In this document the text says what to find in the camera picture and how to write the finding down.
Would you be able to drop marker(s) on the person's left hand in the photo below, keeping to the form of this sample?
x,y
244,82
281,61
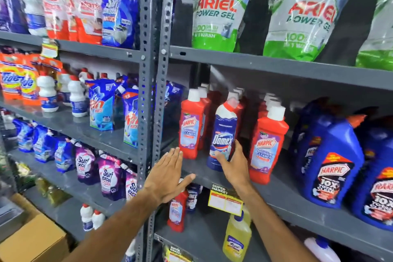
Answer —
x,y
164,179

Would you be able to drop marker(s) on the person's right hand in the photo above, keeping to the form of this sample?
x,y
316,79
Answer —
x,y
238,172

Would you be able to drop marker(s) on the person's right thumb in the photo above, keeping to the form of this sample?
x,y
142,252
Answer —
x,y
222,159

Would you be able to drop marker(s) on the person's left thumb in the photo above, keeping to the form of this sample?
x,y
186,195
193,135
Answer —
x,y
188,180

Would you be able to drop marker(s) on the person's left little finger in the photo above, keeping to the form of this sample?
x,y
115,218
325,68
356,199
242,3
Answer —
x,y
159,165

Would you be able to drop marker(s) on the person's left middle finger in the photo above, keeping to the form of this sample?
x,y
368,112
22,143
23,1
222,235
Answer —
x,y
172,159

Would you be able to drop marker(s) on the blue cleaner bottle white neck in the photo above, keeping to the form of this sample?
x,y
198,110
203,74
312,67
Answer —
x,y
224,129

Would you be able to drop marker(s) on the person's left forearm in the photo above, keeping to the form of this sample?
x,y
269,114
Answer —
x,y
116,229

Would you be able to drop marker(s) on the person's right forearm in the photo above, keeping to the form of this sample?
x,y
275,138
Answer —
x,y
270,228

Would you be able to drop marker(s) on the small blue white bottle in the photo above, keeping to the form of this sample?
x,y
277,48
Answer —
x,y
192,199

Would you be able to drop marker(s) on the small red cleaner bottle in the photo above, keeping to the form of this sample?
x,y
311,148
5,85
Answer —
x,y
177,212

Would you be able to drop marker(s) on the purple detergent pouch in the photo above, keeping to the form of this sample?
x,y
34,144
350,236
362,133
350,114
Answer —
x,y
131,185
110,179
86,165

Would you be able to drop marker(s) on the yellow shelf price tag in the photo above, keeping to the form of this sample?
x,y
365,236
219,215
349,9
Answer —
x,y
225,202
49,48
176,254

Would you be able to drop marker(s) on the group of red cleaner bottles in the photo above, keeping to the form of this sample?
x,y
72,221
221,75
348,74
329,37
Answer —
x,y
267,151

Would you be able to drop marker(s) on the blue spouted detergent pouch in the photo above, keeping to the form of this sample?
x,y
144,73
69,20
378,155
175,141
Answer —
x,y
131,120
101,106

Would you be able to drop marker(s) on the dark blue detergent pouch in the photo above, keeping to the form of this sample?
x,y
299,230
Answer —
x,y
173,102

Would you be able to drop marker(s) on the yellow liquid cleaner bottle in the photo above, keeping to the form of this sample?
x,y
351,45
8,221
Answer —
x,y
236,238

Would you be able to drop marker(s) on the small white bottle red cap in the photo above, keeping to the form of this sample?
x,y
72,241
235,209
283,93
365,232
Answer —
x,y
87,218
98,220

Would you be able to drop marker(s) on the small blue detergent pouch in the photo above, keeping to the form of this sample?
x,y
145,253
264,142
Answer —
x,y
24,136
44,145
64,156

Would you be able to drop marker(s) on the grey metal shelving rack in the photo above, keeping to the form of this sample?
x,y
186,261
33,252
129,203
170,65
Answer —
x,y
276,66
148,56

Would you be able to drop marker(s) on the olive green packet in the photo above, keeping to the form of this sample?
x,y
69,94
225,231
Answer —
x,y
57,196
43,186

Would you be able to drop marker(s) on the large blue cleaner jug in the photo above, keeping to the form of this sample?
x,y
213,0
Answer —
x,y
376,179
330,160

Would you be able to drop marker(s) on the white bottle blue cap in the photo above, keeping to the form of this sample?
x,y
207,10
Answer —
x,y
321,251

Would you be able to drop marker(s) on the brown cardboard box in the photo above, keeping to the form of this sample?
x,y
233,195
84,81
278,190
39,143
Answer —
x,y
33,240

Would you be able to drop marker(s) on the orange detergent pouch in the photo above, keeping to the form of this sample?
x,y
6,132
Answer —
x,y
10,79
30,85

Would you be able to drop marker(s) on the green white detergent pouch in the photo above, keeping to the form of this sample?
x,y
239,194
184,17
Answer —
x,y
304,13
219,7
377,34

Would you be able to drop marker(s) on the large blue detergent pouch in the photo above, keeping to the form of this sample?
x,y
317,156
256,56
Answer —
x,y
119,7

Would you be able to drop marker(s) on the orange red refill pouch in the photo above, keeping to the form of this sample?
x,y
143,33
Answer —
x,y
53,0
87,4

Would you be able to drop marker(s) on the purple liquid bottle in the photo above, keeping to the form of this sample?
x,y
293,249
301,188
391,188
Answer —
x,y
12,4

